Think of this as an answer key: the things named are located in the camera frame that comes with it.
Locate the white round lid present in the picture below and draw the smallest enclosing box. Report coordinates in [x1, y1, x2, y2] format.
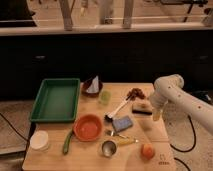
[30, 130, 49, 150]

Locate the black cable left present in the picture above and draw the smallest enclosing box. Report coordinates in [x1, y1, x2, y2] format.
[0, 112, 30, 144]

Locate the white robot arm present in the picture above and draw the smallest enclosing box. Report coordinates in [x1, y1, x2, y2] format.
[149, 74, 213, 131]

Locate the yellow handled utensil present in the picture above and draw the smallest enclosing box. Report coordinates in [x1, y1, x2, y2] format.
[117, 139, 139, 146]

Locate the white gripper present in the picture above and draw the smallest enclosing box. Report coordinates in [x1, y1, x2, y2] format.
[149, 93, 166, 121]

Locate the light green cup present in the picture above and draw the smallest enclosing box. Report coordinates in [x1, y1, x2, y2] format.
[99, 91, 111, 105]

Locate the dark bowl with white cloth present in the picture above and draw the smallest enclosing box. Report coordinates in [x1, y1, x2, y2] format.
[82, 76, 103, 97]

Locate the small metal cup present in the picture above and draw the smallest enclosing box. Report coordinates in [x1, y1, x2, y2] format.
[101, 140, 117, 157]

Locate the black cable right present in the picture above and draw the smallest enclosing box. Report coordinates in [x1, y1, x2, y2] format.
[170, 114, 198, 171]

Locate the eraser with black base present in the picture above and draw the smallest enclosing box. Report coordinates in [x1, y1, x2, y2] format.
[132, 103, 152, 115]

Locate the metal spoon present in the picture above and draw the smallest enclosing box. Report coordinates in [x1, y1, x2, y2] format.
[105, 130, 127, 138]

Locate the green plastic tray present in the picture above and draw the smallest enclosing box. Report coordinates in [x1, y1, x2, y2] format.
[30, 78, 80, 123]

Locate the orange fruit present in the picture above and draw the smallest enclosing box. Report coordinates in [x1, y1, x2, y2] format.
[140, 143, 155, 160]

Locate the black cable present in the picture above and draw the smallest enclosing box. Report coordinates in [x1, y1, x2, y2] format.
[0, 112, 30, 144]
[170, 114, 198, 171]

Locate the green cucumber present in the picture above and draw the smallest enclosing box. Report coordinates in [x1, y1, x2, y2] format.
[62, 129, 73, 155]

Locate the red bowl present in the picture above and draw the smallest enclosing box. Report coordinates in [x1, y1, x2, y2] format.
[73, 114, 102, 142]

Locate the white handled dish brush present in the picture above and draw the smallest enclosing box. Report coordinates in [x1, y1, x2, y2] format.
[104, 98, 130, 122]

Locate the brown dried fruit cluster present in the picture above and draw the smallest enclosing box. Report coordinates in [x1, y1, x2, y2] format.
[127, 88, 145, 100]

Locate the blue sponge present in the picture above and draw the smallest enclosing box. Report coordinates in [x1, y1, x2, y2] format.
[112, 116, 133, 132]

